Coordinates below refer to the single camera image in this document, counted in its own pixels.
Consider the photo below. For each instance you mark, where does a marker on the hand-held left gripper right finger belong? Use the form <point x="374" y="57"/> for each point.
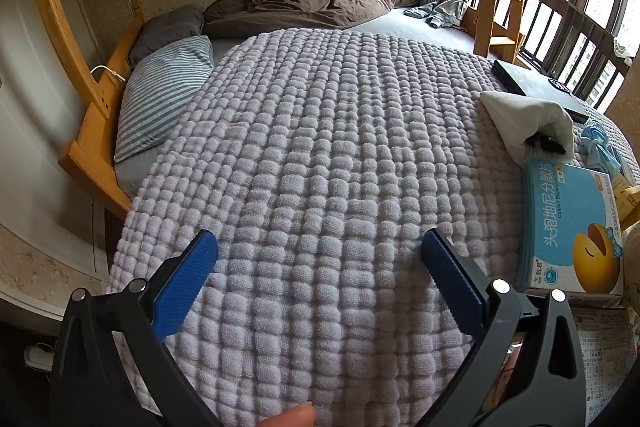
<point x="450" y="277"/>

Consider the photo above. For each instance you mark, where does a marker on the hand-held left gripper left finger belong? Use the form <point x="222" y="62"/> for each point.
<point x="185" y="282"/>

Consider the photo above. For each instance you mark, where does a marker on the person's left hand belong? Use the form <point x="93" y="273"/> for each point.
<point x="292" y="417"/>

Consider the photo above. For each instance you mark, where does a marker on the blue medicine box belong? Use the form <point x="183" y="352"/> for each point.
<point x="555" y="217"/>

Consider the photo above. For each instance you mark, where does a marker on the lavender waffle blanket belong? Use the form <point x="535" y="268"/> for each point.
<point x="325" y="157"/>

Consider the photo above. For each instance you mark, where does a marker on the white printed packet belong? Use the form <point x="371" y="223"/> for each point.
<point x="605" y="357"/>

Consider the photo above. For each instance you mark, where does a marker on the white cloth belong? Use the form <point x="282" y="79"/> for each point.
<point x="520" y="117"/>

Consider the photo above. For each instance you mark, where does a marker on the blue striped pillow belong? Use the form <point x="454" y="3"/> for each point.
<point x="160" y="92"/>

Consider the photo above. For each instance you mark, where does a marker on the blue face mask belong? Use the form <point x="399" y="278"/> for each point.
<point x="597" y="137"/>

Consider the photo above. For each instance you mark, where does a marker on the black flat box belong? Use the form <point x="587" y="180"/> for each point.
<point x="530" y="84"/>

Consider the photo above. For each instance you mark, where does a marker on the grey bed sheet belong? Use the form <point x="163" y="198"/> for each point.
<point x="400" y="27"/>

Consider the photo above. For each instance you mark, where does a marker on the dark grey pillow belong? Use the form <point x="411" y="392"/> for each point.
<point x="170" y="27"/>

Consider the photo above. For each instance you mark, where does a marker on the grey-green garment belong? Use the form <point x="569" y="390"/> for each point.
<point x="445" y="12"/>

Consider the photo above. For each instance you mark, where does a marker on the dark balcony railing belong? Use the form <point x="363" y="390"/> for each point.
<point x="550" y="2"/>

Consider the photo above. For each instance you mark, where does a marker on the brown duvet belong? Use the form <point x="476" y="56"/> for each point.
<point x="310" y="2"/>

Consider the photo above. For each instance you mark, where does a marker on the wooden bed frame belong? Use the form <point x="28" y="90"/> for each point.
<point x="95" y="157"/>

